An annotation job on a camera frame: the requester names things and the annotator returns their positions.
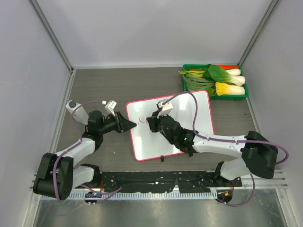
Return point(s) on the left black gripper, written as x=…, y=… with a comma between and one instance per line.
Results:
x=122, y=125

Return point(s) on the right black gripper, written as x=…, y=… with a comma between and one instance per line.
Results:
x=153, y=121

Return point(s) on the pink framed whiteboard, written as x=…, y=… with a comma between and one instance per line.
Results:
x=192, y=111

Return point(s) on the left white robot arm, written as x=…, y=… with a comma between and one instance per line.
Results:
x=57, y=174

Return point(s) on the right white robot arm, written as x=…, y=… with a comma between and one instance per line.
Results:
x=252, y=153

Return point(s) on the green long beans bundle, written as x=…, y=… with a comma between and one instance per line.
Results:
x=191, y=83

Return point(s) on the green plastic tray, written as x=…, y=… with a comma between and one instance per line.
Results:
x=197, y=70

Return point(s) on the yellow bok choy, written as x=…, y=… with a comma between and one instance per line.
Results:
x=227, y=89

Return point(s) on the green bok choy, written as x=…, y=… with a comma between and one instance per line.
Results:
x=216, y=74

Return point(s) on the orange carrot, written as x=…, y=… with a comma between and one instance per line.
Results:
x=228, y=67

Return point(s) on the white bok choy back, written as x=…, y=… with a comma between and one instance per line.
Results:
x=234, y=72

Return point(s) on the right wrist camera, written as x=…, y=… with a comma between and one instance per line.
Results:
x=164, y=108

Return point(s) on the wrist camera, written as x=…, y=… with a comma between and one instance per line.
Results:
x=164, y=108
x=109, y=107

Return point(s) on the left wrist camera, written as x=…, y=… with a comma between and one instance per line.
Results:
x=109, y=107

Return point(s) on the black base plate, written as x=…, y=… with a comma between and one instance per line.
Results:
x=163, y=181

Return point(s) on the white slotted cable duct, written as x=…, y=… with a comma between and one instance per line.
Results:
x=174, y=195

